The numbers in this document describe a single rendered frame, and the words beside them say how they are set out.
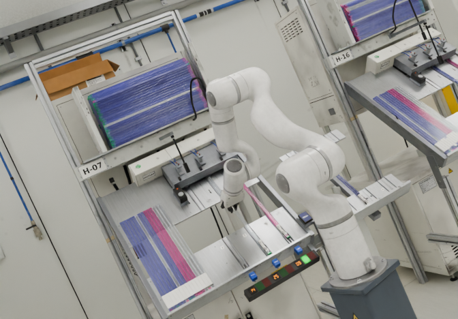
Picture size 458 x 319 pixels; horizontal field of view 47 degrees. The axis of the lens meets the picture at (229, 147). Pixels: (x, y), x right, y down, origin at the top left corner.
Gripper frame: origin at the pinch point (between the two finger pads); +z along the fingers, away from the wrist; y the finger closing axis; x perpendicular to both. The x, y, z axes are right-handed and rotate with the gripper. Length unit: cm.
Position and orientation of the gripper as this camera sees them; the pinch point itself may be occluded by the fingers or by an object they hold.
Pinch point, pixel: (232, 206)
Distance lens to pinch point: 230.8
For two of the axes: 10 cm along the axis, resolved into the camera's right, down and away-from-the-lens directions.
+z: -0.2, 6.0, 8.0
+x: 5.2, 6.9, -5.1
